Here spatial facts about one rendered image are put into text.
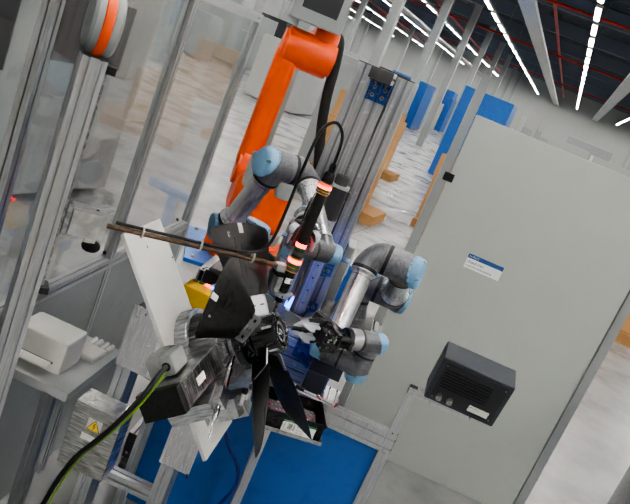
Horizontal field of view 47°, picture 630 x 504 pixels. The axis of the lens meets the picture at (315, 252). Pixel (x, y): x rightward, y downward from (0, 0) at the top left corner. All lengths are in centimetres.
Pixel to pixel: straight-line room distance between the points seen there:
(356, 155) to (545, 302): 150
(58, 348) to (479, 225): 241
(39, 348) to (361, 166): 151
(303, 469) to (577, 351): 189
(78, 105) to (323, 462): 161
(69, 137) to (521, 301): 278
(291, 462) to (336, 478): 18
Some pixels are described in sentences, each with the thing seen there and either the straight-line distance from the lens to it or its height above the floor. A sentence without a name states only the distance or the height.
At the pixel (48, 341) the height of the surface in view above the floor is 95.
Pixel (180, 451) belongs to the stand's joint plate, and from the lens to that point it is 228.
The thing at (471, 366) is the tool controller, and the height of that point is 123.
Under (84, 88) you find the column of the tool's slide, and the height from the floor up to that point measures 172.
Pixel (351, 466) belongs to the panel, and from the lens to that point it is 279.
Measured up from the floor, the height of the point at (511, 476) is 23.
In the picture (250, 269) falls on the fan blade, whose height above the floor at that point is 134.
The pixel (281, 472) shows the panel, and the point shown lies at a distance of 285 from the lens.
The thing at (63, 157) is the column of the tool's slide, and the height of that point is 155.
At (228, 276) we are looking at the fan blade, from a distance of 190.
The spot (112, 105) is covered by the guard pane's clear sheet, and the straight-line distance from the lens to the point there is 236.
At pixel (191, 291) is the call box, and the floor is 106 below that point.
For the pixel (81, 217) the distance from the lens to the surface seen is 193.
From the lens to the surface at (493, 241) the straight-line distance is 394.
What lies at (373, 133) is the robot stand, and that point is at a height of 177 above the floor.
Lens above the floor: 202
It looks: 15 degrees down
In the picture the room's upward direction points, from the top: 22 degrees clockwise
